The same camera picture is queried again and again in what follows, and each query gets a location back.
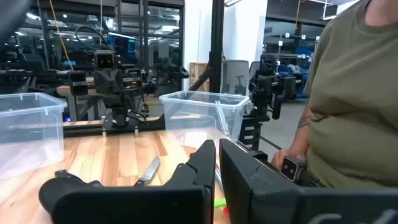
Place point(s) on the black diagonal frame brace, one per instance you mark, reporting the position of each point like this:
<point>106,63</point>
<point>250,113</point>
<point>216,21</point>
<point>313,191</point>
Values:
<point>202,79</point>

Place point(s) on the shelf with blue bins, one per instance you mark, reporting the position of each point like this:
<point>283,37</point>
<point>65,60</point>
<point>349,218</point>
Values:
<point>301,85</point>

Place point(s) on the person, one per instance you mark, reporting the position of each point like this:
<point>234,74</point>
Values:
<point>357,93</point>

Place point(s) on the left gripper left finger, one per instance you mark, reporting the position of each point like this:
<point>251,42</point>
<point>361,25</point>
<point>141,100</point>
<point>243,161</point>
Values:
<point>155,205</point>

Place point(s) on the large black spoon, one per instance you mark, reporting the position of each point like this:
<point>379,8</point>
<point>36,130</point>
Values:
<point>68,193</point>

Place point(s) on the black aluminium frame rails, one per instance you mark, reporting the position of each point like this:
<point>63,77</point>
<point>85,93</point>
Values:
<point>87,129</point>

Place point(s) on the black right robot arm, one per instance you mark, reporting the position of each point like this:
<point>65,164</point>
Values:
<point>119,115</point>

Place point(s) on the background wooden table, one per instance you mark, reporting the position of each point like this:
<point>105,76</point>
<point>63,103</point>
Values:
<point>62,90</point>

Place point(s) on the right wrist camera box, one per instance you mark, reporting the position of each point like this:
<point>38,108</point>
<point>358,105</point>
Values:
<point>105,60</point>

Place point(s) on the black vertical frame post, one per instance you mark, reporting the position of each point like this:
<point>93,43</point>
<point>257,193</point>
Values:
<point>217,46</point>

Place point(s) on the blue background screen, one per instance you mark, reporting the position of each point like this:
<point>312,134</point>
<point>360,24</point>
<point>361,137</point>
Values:
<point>124,46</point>

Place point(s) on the black background robot arm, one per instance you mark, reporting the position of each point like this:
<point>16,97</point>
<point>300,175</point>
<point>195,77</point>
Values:
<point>37,76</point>
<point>174,72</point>

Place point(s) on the wooden crate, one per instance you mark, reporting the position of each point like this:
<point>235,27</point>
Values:
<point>195,74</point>

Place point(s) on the clear plastic bin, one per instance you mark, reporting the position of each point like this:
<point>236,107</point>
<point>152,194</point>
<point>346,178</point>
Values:
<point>192,118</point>
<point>31,140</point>

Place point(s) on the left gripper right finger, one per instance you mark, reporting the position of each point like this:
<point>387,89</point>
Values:
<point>280,205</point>

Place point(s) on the person's forearm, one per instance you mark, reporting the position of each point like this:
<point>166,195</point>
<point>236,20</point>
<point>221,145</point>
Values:
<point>303,133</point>

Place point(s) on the person's hand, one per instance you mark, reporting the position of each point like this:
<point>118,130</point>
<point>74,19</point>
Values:
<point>286,154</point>

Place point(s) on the small black camera box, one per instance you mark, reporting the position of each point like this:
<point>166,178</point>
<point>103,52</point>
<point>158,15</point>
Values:
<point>290,169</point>

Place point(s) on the grey office chair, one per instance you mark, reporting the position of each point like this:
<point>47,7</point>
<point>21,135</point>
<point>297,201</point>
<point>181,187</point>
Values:
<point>254,70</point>
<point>234,74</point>

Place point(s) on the green silicone spatula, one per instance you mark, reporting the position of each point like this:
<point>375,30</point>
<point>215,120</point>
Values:
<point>219,203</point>

